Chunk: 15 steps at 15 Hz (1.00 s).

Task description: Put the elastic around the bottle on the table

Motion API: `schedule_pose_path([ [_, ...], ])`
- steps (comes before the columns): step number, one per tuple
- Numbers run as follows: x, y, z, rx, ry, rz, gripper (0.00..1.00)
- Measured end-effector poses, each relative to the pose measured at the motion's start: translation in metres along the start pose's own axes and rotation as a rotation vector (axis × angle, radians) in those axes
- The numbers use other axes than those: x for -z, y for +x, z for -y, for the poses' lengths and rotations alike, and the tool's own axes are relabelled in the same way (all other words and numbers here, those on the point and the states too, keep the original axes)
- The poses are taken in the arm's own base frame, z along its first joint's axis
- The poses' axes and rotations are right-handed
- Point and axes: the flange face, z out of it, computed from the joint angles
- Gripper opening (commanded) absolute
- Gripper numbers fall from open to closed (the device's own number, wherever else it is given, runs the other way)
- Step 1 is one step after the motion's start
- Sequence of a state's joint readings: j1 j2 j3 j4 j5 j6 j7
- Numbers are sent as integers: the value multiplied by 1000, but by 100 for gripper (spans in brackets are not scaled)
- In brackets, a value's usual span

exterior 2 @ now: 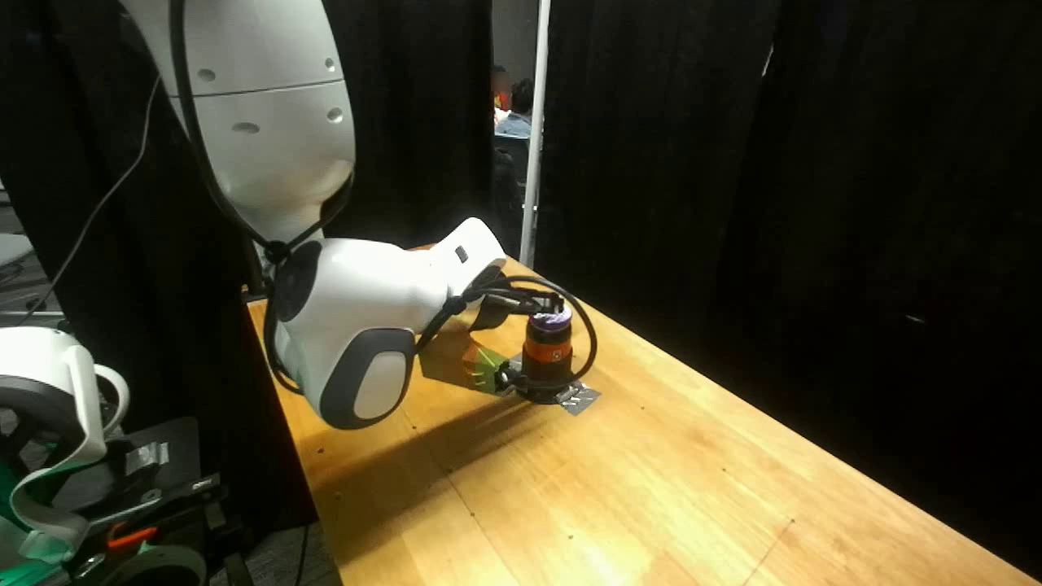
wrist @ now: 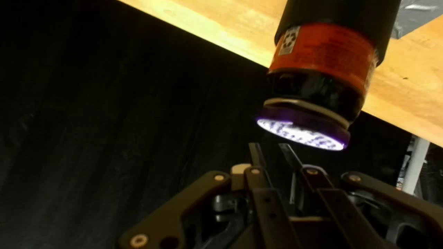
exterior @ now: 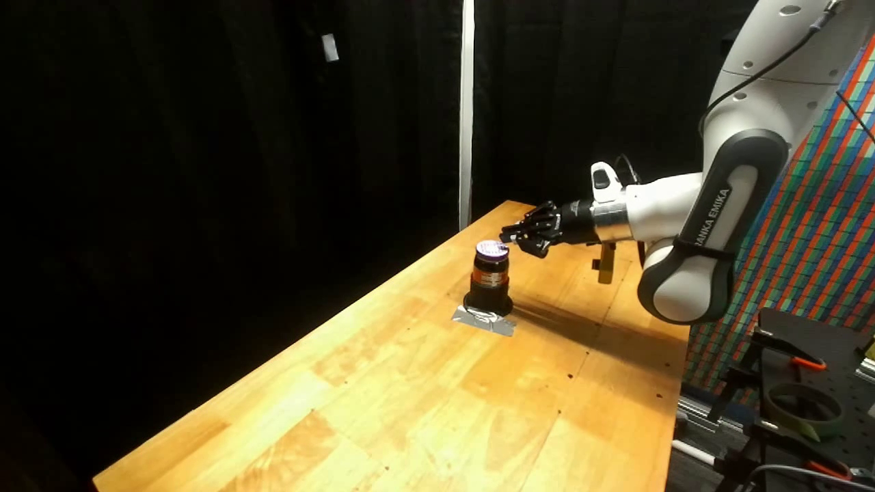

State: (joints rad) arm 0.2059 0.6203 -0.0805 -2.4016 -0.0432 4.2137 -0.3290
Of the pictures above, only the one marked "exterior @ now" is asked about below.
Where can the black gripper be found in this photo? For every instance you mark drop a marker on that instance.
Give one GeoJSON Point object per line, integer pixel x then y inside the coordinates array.
{"type": "Point", "coordinates": [563, 222]}

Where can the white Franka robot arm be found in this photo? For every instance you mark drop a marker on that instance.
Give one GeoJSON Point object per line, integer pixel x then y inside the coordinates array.
{"type": "Point", "coordinates": [693, 274]}

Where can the white vertical pole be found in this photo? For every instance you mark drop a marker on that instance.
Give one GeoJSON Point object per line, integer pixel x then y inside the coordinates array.
{"type": "Point", "coordinates": [465, 111]}

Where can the white hanging tag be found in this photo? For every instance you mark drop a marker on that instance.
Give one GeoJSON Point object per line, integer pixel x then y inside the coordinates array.
{"type": "Point", "coordinates": [329, 47]}

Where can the colourful patterned board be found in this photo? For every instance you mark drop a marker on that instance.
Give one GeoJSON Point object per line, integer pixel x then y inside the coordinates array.
{"type": "Point", "coordinates": [822, 227]}

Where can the orange clamp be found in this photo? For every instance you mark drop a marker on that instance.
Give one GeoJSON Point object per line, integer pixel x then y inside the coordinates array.
{"type": "Point", "coordinates": [811, 363]}

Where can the black mounting plate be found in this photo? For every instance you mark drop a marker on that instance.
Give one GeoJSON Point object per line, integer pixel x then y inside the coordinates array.
{"type": "Point", "coordinates": [822, 400]}

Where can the black curtain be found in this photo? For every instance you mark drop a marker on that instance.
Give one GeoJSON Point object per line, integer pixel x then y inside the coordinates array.
{"type": "Point", "coordinates": [180, 181]}

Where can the grey square base plate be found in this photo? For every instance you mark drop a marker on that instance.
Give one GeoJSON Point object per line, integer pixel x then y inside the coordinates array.
{"type": "Point", "coordinates": [481, 322]}

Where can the aluminium frame rail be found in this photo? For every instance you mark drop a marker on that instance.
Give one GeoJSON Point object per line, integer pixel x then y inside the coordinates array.
{"type": "Point", "coordinates": [712, 427]}

